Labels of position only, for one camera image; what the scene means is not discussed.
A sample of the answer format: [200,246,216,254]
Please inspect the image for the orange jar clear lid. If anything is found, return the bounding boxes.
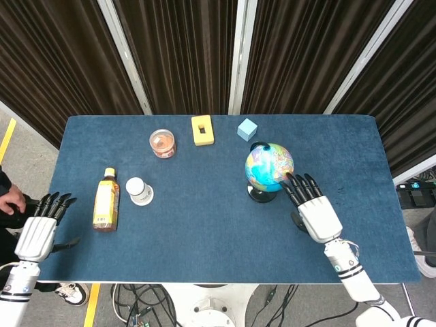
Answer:
[149,128,178,159]

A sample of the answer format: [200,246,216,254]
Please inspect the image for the dark brown curtain panel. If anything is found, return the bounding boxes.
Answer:
[114,0,238,115]
[0,0,144,150]
[240,0,398,115]
[332,0,436,178]

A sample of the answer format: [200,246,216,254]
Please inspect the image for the black foot pedal green light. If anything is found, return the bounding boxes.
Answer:
[396,181,436,209]

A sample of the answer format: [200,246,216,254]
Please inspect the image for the yellow block with switch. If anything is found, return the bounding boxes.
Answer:
[191,114,216,148]

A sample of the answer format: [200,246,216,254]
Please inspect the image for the white jar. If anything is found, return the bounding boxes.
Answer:
[125,177,155,206]

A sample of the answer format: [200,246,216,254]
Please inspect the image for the blue felt table mat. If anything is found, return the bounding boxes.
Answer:
[36,114,422,284]

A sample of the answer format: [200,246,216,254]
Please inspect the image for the bystander bare hand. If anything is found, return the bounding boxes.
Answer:
[0,192,27,216]

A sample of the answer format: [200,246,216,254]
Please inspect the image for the black cable bundle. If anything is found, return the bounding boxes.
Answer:
[110,283,183,327]

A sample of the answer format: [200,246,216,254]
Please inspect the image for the yellow floor tape strip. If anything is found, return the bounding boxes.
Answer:
[83,283,102,327]
[0,118,18,165]

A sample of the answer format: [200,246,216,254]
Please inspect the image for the light blue cube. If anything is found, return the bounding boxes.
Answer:
[237,118,258,142]

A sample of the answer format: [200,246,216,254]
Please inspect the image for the white partition post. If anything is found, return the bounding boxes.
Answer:
[97,0,153,116]
[323,0,424,115]
[228,0,258,115]

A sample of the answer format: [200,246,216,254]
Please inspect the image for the white black sneaker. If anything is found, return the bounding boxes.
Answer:
[55,281,91,307]

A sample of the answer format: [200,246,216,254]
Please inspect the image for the grey trouser leg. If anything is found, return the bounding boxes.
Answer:
[417,207,436,267]

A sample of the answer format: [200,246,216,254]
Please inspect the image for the seated person dark clothes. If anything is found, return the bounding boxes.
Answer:
[0,165,42,241]

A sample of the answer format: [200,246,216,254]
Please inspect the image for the white table base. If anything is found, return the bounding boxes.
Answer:
[162,283,260,327]

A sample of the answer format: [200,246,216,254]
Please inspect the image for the black cable with inline switch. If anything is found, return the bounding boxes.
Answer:
[247,283,300,327]

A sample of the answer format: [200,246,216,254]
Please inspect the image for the yellow tea bottle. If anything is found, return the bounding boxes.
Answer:
[92,167,121,233]

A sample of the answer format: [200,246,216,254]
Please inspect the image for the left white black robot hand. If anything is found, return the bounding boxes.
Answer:
[14,192,81,262]

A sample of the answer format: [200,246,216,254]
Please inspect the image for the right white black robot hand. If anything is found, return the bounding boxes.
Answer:
[279,172,343,244]

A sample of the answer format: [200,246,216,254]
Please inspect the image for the small desk globe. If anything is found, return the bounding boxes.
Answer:
[245,141,296,204]

